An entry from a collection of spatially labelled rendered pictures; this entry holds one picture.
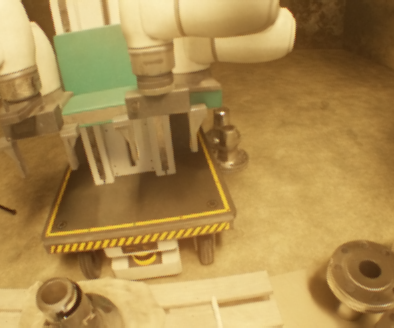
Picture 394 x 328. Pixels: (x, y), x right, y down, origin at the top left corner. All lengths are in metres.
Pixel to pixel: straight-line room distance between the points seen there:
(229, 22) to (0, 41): 0.40
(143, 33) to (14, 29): 0.24
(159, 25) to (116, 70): 0.49
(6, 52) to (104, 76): 0.47
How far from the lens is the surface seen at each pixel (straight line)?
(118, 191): 1.16
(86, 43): 0.98
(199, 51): 0.80
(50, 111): 0.62
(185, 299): 0.98
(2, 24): 0.59
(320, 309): 1.15
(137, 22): 0.53
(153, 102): 0.59
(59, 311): 0.78
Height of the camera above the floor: 0.98
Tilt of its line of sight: 32 degrees down
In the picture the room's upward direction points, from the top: 5 degrees counter-clockwise
